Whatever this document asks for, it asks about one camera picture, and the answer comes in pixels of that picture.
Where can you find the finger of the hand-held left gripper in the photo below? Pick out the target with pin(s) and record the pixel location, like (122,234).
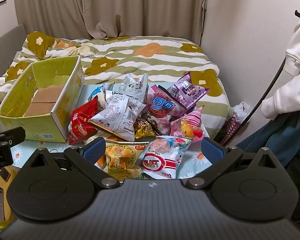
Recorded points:
(11,135)

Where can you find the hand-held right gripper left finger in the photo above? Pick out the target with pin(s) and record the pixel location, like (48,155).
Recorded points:
(95,151)

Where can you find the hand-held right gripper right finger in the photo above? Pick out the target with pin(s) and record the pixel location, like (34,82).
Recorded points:
(212,151)

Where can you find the gold brown snack packet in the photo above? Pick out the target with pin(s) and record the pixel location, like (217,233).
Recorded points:
(145,128)

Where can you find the yellow corn snack packet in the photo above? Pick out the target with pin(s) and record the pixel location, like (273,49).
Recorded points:
(121,160)

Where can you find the pink yellow snack packet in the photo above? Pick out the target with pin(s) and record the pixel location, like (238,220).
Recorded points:
(187,127)

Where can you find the white plastic bag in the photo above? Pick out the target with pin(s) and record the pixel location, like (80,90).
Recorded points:
(236,122)

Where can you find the large white grey snack packet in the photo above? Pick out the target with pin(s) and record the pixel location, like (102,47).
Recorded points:
(115,115)

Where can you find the white red snack packet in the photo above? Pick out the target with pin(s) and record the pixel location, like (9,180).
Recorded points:
(162,160)

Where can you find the blue white snack packet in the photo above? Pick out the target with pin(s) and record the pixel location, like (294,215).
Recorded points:
(97,92)

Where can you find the yellow bag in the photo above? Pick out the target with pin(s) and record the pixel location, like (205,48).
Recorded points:
(8,215)

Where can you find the purple snack packet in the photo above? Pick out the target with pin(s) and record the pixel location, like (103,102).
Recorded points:
(190,92)

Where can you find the blue garment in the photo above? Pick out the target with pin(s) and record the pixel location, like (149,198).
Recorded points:
(277,137)

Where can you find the pink snack packet blue label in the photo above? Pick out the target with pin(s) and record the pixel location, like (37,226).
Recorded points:
(161,105)

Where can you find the silver grey snack packet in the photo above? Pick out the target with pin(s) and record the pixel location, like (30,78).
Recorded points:
(136,87)

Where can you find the grey bed headboard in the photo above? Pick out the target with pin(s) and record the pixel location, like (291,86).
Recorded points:
(5,40)

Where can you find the floral striped blanket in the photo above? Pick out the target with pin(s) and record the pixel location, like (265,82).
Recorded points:
(140,62)

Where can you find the white hoodie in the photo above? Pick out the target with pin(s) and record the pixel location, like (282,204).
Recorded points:
(290,75)

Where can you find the beige curtain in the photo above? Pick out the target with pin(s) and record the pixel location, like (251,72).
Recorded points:
(115,7)

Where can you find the black wall hook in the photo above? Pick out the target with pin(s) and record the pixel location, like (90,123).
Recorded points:
(298,13)

